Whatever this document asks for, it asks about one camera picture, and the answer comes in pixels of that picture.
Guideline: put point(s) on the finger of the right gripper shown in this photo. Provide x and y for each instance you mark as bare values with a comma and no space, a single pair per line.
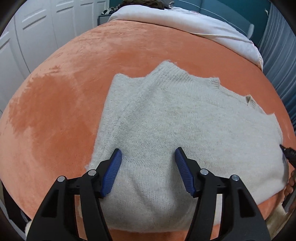
289,154

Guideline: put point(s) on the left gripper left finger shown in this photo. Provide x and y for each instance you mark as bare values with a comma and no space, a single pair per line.
56,218

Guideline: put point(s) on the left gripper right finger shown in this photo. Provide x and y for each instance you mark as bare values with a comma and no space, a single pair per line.
241,218

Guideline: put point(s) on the beige knit sweater black hearts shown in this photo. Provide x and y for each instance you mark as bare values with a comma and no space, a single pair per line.
148,118

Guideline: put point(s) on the right hand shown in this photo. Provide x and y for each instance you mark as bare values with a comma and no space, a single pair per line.
290,184

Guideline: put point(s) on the cream fleece sleeve left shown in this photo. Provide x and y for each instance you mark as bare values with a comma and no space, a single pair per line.
27,227

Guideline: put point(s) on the cream fleece sleeve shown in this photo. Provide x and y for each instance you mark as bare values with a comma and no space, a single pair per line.
275,221
27,227

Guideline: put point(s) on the cream fleece sleeve right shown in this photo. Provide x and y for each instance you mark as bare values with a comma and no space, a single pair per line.
275,221

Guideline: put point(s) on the orange plush bed blanket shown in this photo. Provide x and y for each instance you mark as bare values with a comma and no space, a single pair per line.
48,128

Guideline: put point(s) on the blue grey curtain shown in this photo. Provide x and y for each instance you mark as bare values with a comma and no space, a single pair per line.
277,48

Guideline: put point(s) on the teal upholstered headboard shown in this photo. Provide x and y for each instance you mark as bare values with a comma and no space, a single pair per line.
247,17

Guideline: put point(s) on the white duvet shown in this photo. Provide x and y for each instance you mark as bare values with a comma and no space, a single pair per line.
196,24

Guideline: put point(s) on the white wardrobe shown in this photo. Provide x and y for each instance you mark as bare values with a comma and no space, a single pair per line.
36,31

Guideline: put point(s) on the dark brown garment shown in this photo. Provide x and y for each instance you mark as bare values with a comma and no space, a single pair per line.
156,4

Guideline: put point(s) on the dark bedside table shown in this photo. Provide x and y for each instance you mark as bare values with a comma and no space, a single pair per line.
103,19

